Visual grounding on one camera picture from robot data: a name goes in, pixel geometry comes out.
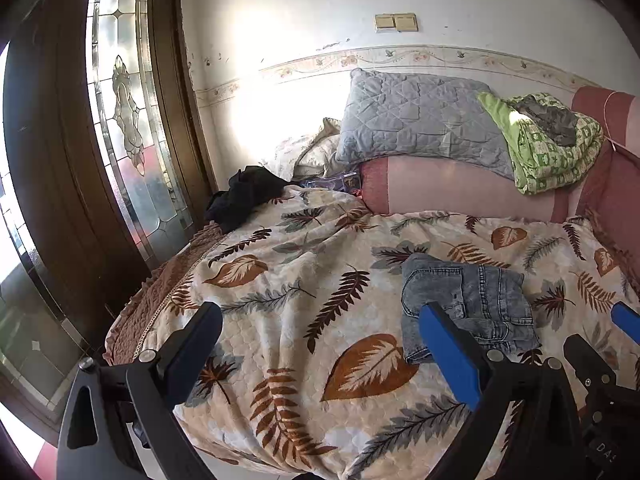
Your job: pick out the beige wall switch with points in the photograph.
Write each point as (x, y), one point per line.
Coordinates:
(405, 21)
(384, 22)

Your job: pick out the grey crumpled cloth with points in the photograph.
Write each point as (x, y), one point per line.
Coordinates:
(550, 120)

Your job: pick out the grey quilted pillow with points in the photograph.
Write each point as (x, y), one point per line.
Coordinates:
(415, 120)

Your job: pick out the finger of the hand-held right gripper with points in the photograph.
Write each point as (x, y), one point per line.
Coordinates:
(587, 360)
(627, 322)

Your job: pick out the purple packet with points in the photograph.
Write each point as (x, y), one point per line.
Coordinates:
(340, 181)

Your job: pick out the white floral pillow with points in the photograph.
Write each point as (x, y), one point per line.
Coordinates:
(310, 152)

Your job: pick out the green patterned cloth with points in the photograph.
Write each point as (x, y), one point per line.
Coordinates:
(545, 165)

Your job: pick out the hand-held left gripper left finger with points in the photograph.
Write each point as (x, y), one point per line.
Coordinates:
(197, 355)

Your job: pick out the pink sofa backrest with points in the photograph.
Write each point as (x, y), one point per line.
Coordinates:
(450, 190)

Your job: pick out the wooden door with glass panel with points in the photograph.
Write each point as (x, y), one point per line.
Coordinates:
(60, 160)

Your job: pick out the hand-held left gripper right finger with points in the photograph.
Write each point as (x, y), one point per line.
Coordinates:
(445, 350)

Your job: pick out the pink lace-edged bed cover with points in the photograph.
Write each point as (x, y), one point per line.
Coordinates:
(150, 305)

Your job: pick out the leaf-print blanket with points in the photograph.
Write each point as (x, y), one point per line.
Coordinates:
(310, 310)

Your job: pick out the black cloth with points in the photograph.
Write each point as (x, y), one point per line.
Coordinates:
(250, 195)

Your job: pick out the blue-grey denim pants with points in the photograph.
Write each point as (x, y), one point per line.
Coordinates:
(480, 290)

